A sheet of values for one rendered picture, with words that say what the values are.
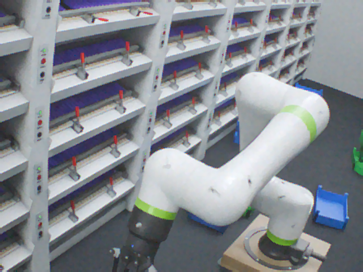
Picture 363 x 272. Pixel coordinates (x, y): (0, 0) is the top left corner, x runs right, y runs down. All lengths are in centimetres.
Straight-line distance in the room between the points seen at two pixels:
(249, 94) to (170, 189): 43
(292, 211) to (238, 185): 61
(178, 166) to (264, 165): 18
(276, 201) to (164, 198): 62
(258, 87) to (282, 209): 44
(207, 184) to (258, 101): 42
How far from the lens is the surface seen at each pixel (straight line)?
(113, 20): 156
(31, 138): 140
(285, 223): 147
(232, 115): 311
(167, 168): 89
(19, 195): 154
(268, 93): 119
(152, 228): 92
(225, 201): 83
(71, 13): 145
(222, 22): 246
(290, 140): 102
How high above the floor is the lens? 127
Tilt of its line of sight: 25 degrees down
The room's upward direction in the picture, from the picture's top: 10 degrees clockwise
